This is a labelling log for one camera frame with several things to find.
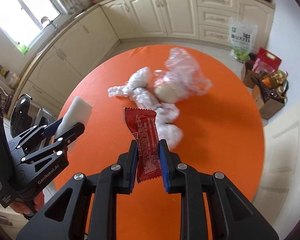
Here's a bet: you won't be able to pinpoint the red snack wrapper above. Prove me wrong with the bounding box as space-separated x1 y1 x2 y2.
123 107 161 183

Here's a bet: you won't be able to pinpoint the kitchen window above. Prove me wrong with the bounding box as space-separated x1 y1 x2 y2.
0 0 63 48

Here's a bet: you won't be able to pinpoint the cream kitchen cabinets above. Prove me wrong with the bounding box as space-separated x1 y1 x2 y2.
13 0 275 115

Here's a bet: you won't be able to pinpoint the left hand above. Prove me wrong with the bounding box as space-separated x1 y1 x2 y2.
8 191 45 217

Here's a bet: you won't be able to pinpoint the black chair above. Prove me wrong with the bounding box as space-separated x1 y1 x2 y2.
9 93 48 139

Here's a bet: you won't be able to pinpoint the orange round tablecloth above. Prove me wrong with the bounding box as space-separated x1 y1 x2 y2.
55 45 264 239

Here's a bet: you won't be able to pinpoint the bubble wrap bundle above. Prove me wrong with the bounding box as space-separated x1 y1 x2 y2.
108 67 183 150

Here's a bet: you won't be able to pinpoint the clear bag with bun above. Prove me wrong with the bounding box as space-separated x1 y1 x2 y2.
152 47 212 103

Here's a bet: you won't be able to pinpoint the white panel door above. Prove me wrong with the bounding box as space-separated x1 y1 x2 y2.
253 100 300 239

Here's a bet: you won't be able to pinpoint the sink faucet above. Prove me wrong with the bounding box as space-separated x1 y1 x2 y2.
40 16 58 31

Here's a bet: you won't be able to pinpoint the brown cardboard box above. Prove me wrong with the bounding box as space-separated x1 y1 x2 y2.
241 61 289 120

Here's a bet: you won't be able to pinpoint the cooking oil bottle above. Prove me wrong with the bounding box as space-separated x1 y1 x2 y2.
261 70 289 100

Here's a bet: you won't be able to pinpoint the red gift box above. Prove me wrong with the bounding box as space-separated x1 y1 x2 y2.
252 47 282 74

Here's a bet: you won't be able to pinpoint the white rice bag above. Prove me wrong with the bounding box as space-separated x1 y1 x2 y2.
228 17 258 62

